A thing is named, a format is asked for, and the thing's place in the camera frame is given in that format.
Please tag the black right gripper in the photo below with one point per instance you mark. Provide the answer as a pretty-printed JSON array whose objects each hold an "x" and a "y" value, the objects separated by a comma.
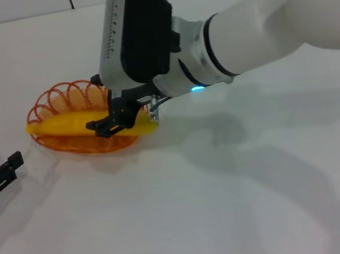
[{"x": 127, "y": 108}]

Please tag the yellow banana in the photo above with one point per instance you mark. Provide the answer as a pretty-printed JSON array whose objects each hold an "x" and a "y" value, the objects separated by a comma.
[{"x": 64, "y": 124}]

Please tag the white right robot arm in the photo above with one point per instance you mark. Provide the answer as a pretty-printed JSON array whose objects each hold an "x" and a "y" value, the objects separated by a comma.
[{"x": 255, "y": 33}]

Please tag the grey black wrist camera box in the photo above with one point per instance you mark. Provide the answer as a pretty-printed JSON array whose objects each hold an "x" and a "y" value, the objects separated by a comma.
[{"x": 135, "y": 24}]

